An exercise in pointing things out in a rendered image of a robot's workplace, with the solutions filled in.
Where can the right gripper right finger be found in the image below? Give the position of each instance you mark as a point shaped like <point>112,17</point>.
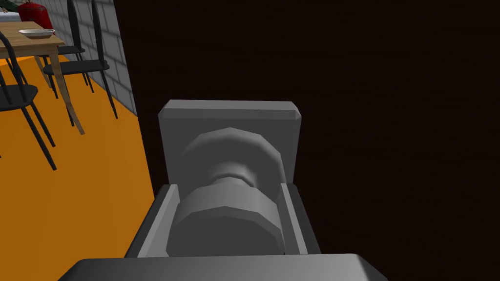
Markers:
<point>295,226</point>

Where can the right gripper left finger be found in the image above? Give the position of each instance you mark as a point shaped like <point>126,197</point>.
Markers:
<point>156,226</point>

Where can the grey door knob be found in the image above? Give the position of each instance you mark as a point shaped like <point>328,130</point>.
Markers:
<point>228,156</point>

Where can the dark brown door leaf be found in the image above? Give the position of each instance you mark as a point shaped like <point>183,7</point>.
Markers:
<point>390,117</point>

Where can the black chair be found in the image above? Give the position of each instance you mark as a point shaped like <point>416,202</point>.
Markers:
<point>72,50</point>
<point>17,95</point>
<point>76,67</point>

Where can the wooden dining table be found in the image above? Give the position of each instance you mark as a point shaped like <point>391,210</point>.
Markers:
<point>24,42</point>

